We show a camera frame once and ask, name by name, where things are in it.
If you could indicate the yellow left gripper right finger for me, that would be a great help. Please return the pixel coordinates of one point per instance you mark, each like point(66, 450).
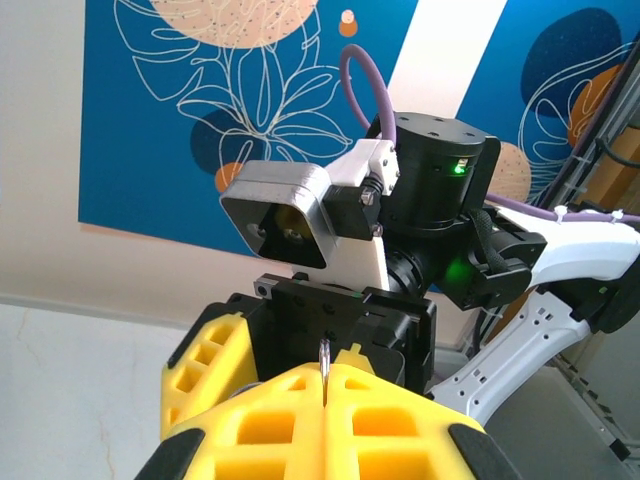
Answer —
point(430, 450)

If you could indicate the blue floral wall poster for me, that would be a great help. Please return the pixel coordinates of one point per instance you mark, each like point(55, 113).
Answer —
point(150, 150)
point(500, 75)

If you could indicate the small clear plastic bag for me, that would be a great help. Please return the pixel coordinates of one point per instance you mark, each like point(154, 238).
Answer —
point(325, 365)

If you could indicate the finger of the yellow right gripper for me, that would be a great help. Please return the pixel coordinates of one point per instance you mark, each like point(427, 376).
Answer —
point(210, 350)

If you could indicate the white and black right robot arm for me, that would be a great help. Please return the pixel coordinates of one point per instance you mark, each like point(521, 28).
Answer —
point(575, 250)

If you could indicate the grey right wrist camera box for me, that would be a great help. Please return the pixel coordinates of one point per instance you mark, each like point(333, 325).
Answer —
point(280, 185)

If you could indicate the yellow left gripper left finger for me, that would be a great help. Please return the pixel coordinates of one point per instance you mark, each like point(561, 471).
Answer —
point(280, 450)

